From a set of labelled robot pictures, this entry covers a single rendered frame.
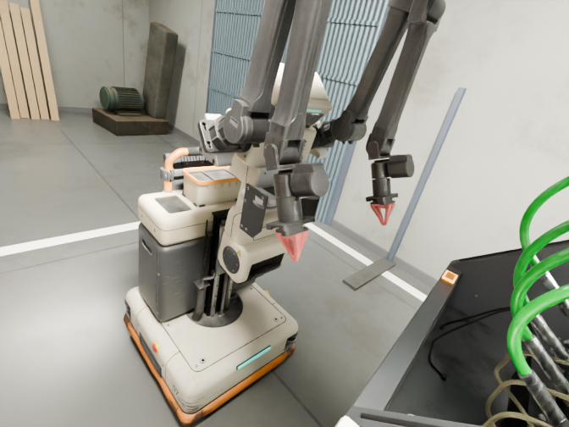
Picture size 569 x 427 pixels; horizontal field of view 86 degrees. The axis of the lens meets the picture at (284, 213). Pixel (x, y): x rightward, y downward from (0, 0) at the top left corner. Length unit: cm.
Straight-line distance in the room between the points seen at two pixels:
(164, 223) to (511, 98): 221
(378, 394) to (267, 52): 66
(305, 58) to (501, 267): 76
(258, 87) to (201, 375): 105
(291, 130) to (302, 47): 15
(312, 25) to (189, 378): 120
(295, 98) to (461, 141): 206
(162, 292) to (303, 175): 91
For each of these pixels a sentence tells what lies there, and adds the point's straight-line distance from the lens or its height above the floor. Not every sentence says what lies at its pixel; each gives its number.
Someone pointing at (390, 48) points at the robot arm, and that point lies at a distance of 104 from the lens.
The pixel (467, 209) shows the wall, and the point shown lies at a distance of 262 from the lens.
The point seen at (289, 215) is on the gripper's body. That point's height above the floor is 110.
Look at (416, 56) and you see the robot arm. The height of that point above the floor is 148.
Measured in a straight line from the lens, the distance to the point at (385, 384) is 61.
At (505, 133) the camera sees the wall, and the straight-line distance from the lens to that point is 254.
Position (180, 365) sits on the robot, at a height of 28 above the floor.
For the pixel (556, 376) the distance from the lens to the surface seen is 59.
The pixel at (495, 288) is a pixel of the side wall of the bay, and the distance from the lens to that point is 106.
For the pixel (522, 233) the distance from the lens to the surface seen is 68.
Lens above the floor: 139
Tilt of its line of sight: 25 degrees down
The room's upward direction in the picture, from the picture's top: 13 degrees clockwise
